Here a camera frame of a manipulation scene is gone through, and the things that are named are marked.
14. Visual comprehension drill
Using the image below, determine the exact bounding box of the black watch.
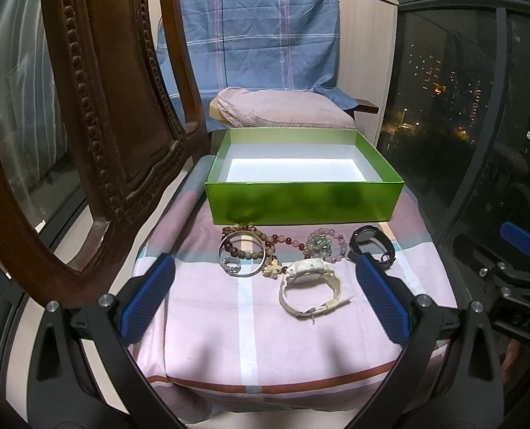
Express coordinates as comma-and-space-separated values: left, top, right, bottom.
347, 225, 396, 270

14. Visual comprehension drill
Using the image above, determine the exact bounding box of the green jade bead bracelet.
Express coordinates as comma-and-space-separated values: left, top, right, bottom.
305, 233, 333, 256

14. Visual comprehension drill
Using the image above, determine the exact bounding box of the pink bead bracelet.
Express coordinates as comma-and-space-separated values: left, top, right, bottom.
306, 226, 349, 263

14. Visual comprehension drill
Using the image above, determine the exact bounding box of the brown wooden bead bracelet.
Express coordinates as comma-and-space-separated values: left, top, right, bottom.
219, 223, 268, 261

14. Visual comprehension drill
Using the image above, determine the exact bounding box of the red white bead bracelet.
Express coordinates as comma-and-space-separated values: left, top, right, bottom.
264, 230, 311, 260

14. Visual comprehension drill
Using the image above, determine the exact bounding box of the silver bangle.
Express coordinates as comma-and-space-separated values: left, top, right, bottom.
217, 226, 274, 278

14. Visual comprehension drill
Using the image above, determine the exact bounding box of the person right hand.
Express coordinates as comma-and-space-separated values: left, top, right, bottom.
501, 339, 530, 386

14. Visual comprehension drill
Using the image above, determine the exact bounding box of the pink plaid bedsheet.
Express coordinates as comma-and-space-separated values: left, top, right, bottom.
128, 153, 459, 414

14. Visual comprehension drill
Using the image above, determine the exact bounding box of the beige flower pendant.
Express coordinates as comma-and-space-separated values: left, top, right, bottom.
262, 256, 286, 280

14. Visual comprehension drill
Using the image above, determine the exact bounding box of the green cardboard box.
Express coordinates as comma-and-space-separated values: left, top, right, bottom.
205, 128, 404, 226

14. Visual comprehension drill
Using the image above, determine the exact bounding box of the pink seat cushion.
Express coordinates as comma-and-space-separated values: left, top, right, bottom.
210, 87, 355, 130

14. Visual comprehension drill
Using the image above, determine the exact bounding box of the beige cabinet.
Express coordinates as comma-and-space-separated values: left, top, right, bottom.
337, 0, 398, 144

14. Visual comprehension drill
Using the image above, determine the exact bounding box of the carved brown wooden chair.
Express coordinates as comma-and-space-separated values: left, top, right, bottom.
0, 0, 210, 308

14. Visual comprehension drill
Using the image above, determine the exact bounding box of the blue plaid cloth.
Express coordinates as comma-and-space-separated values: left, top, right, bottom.
180, 0, 357, 129

